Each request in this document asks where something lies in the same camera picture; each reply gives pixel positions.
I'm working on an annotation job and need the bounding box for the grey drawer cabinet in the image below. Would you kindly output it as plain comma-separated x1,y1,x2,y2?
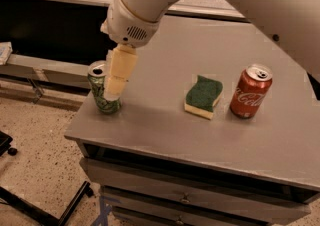
64,13,320,226

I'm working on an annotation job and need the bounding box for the drawer with knob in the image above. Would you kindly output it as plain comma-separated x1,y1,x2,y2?
101,186,268,226
80,158,310,225

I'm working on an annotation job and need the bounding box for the green and yellow sponge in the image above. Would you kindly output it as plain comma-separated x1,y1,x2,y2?
184,75,223,120

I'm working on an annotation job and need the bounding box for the white object on bench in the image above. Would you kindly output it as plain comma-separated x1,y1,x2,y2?
0,42,12,65

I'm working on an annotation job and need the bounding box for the top drawer with knob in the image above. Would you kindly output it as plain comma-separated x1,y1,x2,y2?
80,158,310,225

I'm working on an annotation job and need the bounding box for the red Coca-Cola can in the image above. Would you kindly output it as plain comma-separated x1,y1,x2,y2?
230,64,273,119

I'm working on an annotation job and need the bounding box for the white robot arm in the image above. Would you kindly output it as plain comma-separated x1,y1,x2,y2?
101,0,320,96

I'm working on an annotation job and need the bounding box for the green soda can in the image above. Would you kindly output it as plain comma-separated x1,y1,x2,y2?
87,60,121,115

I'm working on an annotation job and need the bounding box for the black chair base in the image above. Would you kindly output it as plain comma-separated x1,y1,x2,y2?
0,133,85,217

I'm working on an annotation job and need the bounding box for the grey metal bench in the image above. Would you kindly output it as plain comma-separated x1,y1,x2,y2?
0,54,90,103

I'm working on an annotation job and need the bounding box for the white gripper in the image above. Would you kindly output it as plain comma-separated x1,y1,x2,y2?
100,0,159,100

